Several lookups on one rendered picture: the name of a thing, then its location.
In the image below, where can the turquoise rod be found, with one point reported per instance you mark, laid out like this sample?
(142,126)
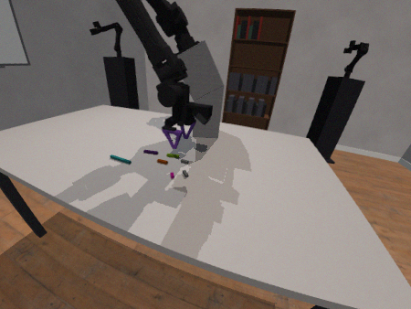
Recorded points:
(120,159)

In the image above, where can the orange rod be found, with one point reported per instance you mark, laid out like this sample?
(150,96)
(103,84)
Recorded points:
(162,161)

